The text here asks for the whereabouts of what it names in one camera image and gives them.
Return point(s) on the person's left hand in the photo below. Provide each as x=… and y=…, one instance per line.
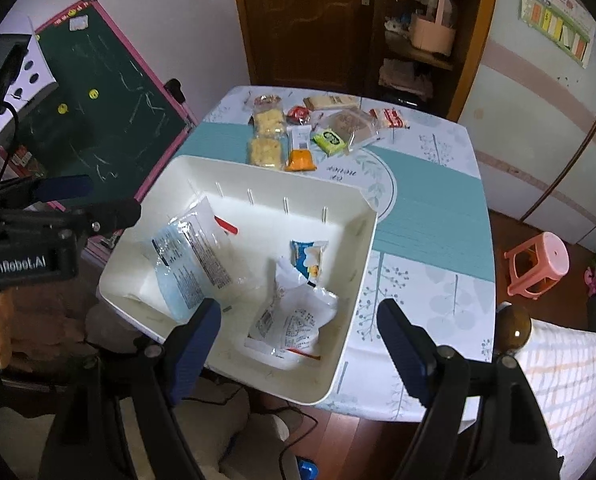
x=23, y=327

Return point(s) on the small red snack packet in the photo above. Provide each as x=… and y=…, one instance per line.
x=226, y=225

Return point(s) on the brown nut cracker packet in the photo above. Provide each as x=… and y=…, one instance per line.
x=268, y=102

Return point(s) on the brown wooden door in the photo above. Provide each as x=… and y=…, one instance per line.
x=298, y=25

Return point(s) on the round brown cake packet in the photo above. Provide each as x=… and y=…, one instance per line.
x=350, y=126

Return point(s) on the pale wardrobe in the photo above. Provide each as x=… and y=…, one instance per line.
x=542, y=135

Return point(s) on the pink framed chalkboard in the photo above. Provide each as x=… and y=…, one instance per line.
x=113, y=110

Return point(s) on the clear blue snack packet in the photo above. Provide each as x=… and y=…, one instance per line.
x=198, y=260

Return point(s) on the brown wooden shelf unit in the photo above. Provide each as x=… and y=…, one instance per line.
x=477, y=35

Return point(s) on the wall calendar poster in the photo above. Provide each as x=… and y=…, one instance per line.
x=557, y=15

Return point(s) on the dark red snack packet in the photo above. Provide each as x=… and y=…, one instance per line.
x=298, y=114

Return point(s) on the yellow rice cracker packet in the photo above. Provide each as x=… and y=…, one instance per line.
x=269, y=122
x=266, y=153

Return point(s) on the green snack packet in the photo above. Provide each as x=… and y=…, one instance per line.
x=330, y=141

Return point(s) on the beige snack bar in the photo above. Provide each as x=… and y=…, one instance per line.
x=330, y=101

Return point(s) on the blue plastic object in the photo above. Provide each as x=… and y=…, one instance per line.
x=307, y=467

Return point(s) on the pink plastic stool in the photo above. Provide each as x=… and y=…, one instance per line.
x=537, y=260

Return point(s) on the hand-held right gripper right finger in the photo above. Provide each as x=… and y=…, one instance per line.
x=402, y=345

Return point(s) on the pink storage basket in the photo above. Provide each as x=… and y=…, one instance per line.
x=430, y=30

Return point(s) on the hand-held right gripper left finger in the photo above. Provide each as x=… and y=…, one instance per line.
x=198, y=345

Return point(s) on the teal floral tablecloth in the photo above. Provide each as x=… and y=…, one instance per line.
x=427, y=220

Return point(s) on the orange white sachet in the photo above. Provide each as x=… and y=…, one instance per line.
x=300, y=152

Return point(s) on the black easel clamp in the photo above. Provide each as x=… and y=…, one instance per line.
x=176, y=91

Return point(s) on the red white snack packet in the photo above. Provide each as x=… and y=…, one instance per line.
x=390, y=119

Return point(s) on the white plastic tray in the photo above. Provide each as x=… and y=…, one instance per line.
x=263, y=220

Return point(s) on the white checked cloth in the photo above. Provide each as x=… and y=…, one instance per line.
x=572, y=375

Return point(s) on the folded cloth pile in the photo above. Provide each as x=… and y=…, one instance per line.
x=405, y=77

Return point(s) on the wooden chair knob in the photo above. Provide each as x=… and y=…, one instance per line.
x=512, y=327

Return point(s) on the blue yellow snack packet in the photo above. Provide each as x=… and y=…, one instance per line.
x=308, y=257

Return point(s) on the beige cloth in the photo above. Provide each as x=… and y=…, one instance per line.
x=223, y=425

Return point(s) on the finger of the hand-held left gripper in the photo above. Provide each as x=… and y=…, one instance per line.
x=65, y=187
x=110, y=214

